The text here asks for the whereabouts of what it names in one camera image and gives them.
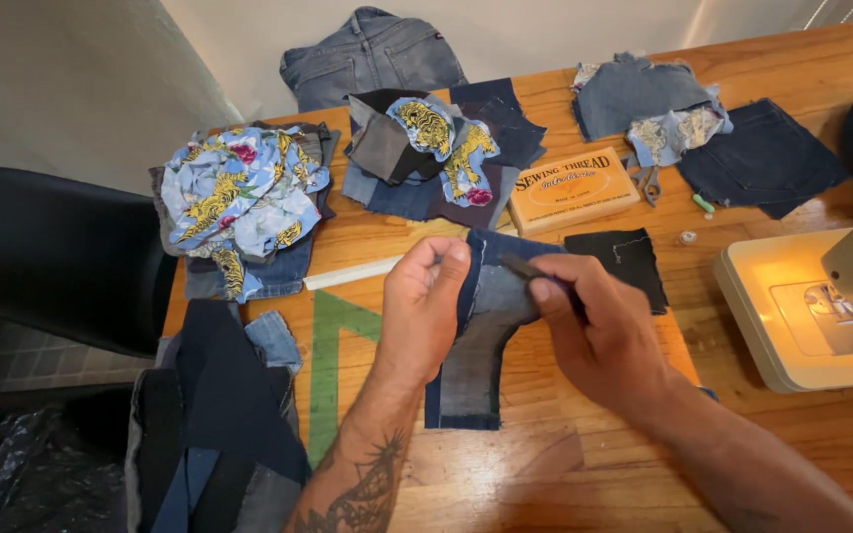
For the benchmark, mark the pile of tiger print fabric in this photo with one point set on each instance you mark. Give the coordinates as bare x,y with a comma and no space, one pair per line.
245,200

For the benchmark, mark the white ruler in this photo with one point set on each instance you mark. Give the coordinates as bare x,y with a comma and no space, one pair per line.
352,272

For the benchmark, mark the black fabric square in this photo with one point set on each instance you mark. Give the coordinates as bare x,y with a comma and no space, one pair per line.
623,263

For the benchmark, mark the pile of dark denim patches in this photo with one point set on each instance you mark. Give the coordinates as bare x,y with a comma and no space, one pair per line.
441,152

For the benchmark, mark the green tape marking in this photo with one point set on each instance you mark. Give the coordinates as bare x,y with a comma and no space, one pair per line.
330,355

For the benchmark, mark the orange sewing thread box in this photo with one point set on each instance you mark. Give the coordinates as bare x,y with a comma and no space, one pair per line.
573,189

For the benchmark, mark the grey scissors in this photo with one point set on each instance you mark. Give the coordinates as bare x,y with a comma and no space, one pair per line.
647,181

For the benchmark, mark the person's right hand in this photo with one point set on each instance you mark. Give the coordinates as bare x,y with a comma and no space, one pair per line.
604,333

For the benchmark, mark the folded grey jeans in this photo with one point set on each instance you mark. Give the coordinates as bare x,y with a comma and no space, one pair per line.
371,59

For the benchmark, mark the dark denim pocket pieces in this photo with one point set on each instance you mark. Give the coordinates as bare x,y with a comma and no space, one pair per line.
763,159

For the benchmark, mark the person's left hand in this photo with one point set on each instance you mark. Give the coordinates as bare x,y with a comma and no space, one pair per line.
419,315

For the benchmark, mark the green thread spool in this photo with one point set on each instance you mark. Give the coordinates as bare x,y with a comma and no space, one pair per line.
703,203

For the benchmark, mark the clear bobbin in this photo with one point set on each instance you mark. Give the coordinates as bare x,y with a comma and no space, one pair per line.
687,237

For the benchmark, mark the heap of dark fabric strips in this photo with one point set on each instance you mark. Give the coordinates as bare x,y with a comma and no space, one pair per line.
219,429

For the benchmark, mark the black plastic bag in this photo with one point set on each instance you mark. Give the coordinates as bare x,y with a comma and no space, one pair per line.
34,474

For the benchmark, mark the black chair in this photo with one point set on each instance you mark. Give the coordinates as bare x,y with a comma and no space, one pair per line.
49,259

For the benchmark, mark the patchwork denim piece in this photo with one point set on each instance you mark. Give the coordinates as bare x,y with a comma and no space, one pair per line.
478,333

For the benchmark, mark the dark seam ripper tool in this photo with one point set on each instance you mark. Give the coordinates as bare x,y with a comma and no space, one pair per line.
526,270

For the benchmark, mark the pile of light denim scraps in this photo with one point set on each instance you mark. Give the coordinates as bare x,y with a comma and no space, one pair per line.
648,103

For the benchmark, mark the white sewing machine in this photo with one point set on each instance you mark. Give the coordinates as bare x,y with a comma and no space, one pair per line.
804,303

